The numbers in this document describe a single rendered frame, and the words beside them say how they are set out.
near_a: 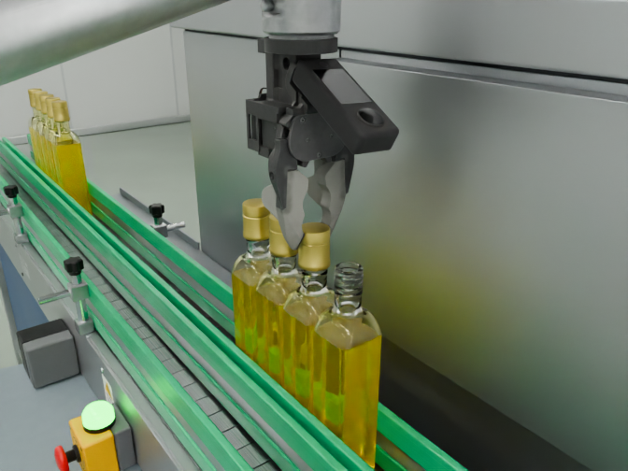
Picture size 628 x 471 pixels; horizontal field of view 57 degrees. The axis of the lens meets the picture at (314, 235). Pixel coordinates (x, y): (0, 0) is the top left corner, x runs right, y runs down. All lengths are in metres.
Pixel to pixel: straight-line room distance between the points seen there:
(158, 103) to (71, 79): 0.94
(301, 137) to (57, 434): 0.67
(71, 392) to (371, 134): 0.79
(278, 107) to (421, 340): 0.33
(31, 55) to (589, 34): 0.41
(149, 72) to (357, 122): 6.29
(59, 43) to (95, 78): 6.26
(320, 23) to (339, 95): 0.07
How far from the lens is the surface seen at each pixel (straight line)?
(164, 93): 6.85
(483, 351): 0.66
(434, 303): 0.69
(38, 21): 0.31
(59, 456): 0.93
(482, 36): 0.60
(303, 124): 0.57
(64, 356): 1.14
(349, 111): 0.52
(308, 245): 0.61
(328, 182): 0.61
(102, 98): 6.62
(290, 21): 0.56
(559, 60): 0.55
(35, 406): 1.13
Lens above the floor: 1.40
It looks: 23 degrees down
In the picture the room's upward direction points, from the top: straight up
